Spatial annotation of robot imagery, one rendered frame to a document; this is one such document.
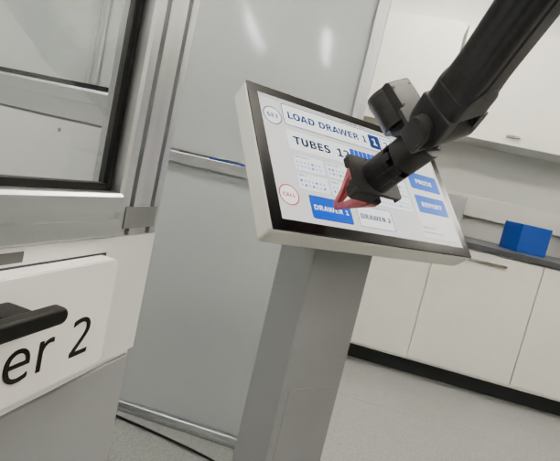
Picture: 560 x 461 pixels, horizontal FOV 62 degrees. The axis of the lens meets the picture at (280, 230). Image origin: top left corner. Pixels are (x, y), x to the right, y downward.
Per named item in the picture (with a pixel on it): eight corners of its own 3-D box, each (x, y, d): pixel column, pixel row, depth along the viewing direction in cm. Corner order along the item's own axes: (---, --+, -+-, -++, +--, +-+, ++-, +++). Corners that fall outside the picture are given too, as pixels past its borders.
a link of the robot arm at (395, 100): (429, 134, 58) (479, 117, 62) (386, 58, 61) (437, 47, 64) (385, 176, 69) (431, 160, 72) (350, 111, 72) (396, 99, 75)
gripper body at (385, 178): (339, 159, 74) (372, 132, 69) (383, 172, 80) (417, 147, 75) (349, 194, 71) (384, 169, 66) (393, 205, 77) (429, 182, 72)
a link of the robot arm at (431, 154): (432, 154, 64) (452, 151, 68) (408, 112, 65) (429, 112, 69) (394, 179, 69) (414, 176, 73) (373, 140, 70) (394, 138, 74)
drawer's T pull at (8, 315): (68, 323, 36) (70, 305, 36) (-19, 352, 29) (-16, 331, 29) (30, 309, 37) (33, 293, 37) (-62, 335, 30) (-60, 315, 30)
